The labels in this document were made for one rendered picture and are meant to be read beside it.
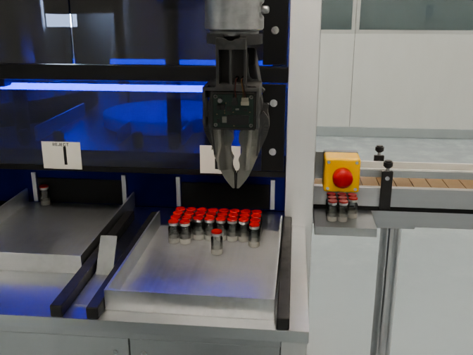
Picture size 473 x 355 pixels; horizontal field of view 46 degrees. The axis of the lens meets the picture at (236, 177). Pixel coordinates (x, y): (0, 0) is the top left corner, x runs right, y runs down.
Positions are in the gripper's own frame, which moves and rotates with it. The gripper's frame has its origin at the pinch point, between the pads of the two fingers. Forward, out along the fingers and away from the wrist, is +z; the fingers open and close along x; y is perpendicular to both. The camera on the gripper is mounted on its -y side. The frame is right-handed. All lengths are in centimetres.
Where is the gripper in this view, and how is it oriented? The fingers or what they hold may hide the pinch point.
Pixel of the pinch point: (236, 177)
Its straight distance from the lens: 80.0
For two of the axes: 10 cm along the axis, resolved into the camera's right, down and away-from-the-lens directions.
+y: -1.0, 3.0, -9.5
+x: 9.9, 0.3, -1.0
